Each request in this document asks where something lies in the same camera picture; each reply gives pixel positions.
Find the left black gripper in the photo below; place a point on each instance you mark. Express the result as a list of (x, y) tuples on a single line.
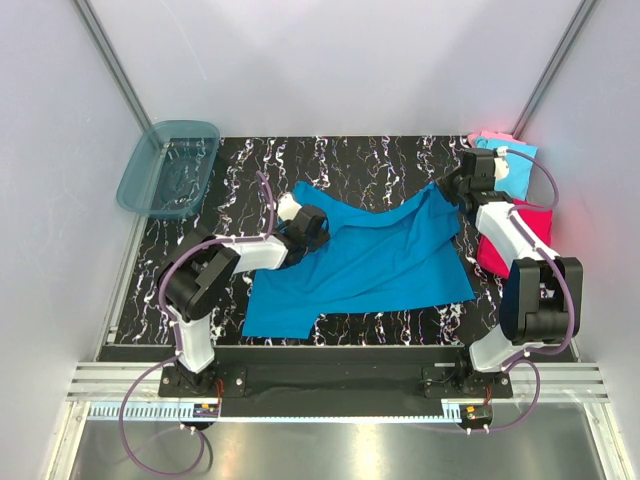
[(321, 239)]

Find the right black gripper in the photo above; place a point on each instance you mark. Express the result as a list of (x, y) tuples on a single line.
[(444, 182)]

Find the blue t shirt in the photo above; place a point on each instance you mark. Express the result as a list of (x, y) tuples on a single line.
[(401, 259)]

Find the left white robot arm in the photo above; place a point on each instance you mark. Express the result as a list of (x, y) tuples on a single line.
[(195, 275)]

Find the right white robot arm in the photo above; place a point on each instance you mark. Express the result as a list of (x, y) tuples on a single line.
[(539, 312)]

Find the pink folded shirt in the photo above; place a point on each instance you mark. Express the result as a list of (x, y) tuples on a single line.
[(486, 134)]

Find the light blue folded shirt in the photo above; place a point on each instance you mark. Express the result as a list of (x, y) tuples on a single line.
[(516, 184)]

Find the red folded shirt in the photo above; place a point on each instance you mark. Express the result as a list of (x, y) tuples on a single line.
[(511, 232)]

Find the teal plastic bin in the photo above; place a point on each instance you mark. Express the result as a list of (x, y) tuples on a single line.
[(169, 171)]

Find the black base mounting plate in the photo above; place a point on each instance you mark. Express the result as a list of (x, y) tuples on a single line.
[(388, 379)]

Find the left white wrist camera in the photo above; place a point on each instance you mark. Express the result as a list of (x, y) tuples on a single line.
[(287, 207)]

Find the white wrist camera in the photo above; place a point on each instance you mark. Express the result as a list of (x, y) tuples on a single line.
[(501, 165), (287, 207)]

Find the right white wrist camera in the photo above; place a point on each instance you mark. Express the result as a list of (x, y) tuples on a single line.
[(501, 165)]

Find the white slotted cable duct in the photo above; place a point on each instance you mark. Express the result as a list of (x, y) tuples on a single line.
[(207, 412)]

